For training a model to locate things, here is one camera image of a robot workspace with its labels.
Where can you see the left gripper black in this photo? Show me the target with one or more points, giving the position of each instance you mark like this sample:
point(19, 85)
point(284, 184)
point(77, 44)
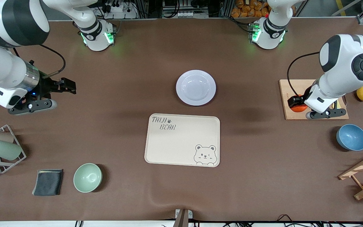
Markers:
point(296, 101)

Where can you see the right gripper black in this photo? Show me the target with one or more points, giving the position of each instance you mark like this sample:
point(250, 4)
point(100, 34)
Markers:
point(46, 85)

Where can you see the orange fruit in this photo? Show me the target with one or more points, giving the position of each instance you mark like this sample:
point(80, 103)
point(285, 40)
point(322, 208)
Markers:
point(299, 109)

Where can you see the pale blue round plate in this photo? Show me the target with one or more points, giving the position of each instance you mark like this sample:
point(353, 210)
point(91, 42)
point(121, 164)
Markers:
point(196, 87)

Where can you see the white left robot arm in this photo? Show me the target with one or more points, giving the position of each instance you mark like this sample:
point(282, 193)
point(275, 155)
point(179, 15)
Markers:
point(342, 53)

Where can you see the wooden cutting board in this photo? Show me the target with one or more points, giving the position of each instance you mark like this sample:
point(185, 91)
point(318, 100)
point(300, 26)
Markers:
point(295, 85)

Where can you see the yellow plastic knife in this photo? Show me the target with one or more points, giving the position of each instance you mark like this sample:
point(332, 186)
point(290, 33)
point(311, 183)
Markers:
point(340, 104)

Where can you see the blue bowl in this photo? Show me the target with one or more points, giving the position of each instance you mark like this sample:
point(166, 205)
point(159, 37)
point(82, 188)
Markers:
point(352, 137)

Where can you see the mint green cup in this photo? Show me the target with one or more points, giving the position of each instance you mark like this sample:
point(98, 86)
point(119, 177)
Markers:
point(5, 149)

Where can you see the white power strip with plugs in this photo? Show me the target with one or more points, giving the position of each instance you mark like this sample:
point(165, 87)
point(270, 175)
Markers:
point(128, 14)

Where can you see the pale green bowl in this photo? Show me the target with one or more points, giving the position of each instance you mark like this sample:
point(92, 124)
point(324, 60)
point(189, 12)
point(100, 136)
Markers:
point(87, 178)

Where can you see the dark grey folded cloth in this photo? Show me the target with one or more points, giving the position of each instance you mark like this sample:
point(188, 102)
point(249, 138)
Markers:
point(47, 183)

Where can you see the bag of oranges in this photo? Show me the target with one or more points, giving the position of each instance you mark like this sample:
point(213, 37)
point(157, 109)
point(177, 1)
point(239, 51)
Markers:
point(247, 9)

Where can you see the cream bear print tray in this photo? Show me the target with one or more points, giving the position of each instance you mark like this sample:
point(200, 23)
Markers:
point(181, 142)

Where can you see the long white power strip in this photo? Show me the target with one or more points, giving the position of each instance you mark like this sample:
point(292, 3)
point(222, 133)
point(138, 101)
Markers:
point(184, 14)

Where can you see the metal table clamp bracket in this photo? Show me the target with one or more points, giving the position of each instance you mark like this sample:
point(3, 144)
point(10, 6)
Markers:
point(183, 217)

